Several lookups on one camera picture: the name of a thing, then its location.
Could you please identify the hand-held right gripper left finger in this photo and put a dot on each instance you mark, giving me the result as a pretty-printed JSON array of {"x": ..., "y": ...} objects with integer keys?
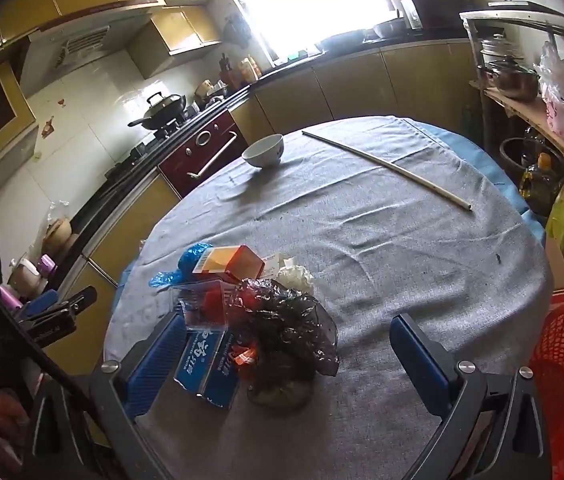
[{"x": 157, "y": 360}]

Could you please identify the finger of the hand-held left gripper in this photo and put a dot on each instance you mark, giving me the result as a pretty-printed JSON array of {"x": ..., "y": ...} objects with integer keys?
[
  {"x": 79, "y": 297},
  {"x": 37, "y": 304}
]

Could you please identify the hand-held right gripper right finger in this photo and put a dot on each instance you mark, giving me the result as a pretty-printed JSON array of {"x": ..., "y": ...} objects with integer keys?
[{"x": 419, "y": 360}]

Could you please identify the blue carton box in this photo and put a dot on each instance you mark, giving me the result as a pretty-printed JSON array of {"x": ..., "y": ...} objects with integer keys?
[{"x": 202, "y": 365}]

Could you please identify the clear plastic box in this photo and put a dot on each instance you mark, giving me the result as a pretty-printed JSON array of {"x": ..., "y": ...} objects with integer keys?
[{"x": 202, "y": 305}]

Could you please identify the orange candy wrapper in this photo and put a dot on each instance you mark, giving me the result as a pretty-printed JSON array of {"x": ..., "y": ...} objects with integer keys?
[{"x": 244, "y": 357}]

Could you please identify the blue plastic bag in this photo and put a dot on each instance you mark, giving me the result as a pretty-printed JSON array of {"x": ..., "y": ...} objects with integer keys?
[{"x": 192, "y": 260}]

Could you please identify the orange carton box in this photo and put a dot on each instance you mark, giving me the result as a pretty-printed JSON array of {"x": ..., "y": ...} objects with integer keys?
[{"x": 232, "y": 262}]

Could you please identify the black plastic bag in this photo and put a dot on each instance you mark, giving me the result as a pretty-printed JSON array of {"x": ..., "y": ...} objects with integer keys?
[{"x": 287, "y": 330}]

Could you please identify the white tissue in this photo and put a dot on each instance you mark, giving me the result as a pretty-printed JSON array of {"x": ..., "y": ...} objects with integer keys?
[{"x": 296, "y": 277}]

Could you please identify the white medicine box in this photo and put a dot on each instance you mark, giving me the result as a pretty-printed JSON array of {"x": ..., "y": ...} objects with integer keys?
[{"x": 273, "y": 262}]

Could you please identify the person's left hand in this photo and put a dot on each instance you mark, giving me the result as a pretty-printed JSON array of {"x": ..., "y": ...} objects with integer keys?
[{"x": 4, "y": 412}]

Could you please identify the brown clay pot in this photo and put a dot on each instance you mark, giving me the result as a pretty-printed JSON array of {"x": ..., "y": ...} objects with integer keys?
[{"x": 57, "y": 235}]

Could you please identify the cardboard box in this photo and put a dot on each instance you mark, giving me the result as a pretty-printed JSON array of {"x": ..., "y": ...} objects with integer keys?
[{"x": 556, "y": 265}]

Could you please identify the black gas stove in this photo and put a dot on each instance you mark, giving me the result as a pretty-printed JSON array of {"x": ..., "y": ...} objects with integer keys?
[{"x": 162, "y": 135}]

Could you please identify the dark red oven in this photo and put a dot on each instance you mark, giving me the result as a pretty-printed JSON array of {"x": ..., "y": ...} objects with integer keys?
[{"x": 207, "y": 150}]

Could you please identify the long white stick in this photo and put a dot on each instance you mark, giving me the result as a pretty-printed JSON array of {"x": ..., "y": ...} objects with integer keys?
[{"x": 386, "y": 164}]

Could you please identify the black wok with lid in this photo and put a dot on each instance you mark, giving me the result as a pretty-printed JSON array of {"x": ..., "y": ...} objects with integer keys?
[{"x": 162, "y": 107}]

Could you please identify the blue table cover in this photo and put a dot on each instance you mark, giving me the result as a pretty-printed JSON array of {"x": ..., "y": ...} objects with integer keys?
[{"x": 486, "y": 160}]

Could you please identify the cooking oil bottle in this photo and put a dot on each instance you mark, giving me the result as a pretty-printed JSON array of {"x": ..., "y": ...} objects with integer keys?
[{"x": 539, "y": 185}]

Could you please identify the black bucket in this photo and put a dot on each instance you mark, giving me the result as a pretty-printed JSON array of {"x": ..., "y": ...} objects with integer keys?
[{"x": 511, "y": 157}]

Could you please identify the white bowl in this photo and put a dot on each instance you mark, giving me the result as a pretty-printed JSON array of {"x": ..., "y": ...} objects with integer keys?
[{"x": 262, "y": 152}]

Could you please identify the grey range hood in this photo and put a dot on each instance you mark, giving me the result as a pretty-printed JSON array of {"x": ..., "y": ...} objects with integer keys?
[{"x": 82, "y": 45}]

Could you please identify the knife block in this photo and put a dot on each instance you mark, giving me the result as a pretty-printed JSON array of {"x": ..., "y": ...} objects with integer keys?
[{"x": 224, "y": 67}]

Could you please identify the yellow base cabinets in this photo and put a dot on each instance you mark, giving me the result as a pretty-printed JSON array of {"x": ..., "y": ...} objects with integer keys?
[{"x": 351, "y": 85}]

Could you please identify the white plastic bag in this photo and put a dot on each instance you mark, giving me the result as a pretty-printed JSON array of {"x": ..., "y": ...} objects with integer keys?
[{"x": 561, "y": 105}]

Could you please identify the steel pot with lid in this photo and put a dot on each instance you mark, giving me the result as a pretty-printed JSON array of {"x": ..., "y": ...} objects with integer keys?
[{"x": 514, "y": 80}]

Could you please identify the dark hanging utensil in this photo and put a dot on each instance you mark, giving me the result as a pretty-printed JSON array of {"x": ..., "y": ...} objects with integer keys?
[{"x": 237, "y": 30}]

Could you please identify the stacked steel steamer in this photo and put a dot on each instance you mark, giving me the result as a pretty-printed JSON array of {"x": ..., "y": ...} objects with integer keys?
[{"x": 499, "y": 50}]

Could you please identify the black pan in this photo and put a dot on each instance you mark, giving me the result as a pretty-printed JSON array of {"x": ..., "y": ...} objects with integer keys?
[{"x": 341, "y": 40}]

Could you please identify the metal basin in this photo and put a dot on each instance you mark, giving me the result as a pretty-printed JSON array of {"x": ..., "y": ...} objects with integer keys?
[{"x": 389, "y": 27}]

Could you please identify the dark microwave oven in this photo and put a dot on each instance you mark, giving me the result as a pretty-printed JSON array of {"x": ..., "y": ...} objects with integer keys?
[{"x": 441, "y": 12}]

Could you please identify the metal shelf rack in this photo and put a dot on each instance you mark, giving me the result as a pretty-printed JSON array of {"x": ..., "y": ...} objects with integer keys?
[{"x": 526, "y": 20}]

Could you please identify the bright window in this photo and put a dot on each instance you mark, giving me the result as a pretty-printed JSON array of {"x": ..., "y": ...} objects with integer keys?
[{"x": 312, "y": 0}]

